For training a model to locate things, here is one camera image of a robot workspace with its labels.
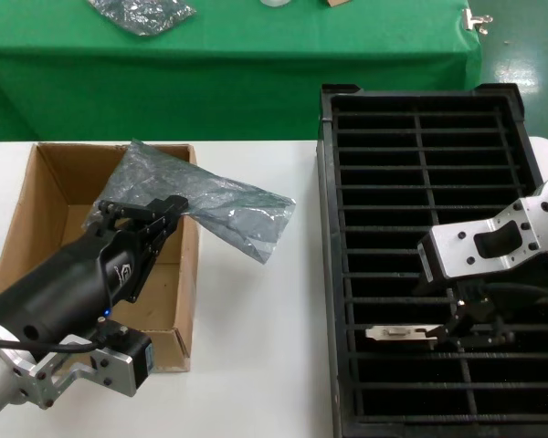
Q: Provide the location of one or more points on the crumpled antistatic bag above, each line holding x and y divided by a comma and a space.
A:
141, 13

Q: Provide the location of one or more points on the metal binder clip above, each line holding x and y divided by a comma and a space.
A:
469, 20

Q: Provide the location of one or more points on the green tablecloth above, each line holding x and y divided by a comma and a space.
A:
256, 68

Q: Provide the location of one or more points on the black slotted container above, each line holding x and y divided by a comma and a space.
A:
329, 228

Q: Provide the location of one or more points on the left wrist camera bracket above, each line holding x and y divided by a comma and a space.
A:
114, 365

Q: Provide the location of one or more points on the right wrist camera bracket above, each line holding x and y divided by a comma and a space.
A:
456, 251

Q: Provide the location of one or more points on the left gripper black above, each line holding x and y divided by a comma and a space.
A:
73, 287

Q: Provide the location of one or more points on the white tape roll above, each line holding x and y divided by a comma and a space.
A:
276, 3

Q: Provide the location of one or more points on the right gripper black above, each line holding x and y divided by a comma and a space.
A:
488, 305

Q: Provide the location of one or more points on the small brown cardboard box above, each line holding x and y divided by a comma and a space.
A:
335, 3

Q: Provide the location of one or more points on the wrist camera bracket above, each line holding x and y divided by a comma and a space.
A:
114, 365
456, 251

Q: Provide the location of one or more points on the silver antistatic bag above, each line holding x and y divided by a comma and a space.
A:
219, 201

